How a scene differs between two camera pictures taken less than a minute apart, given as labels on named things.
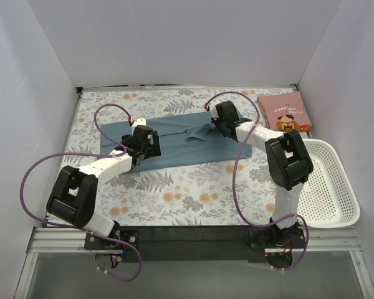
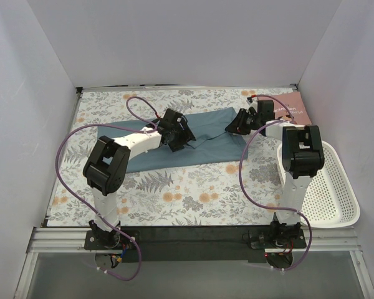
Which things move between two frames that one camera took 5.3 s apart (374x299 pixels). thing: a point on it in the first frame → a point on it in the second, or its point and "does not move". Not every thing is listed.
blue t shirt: (183, 139) does not move
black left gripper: (156, 144) → (183, 132)
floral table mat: (234, 194) does not move
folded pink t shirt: (285, 112) does not move
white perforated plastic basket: (326, 199) does not move
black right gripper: (218, 123) → (240, 121)
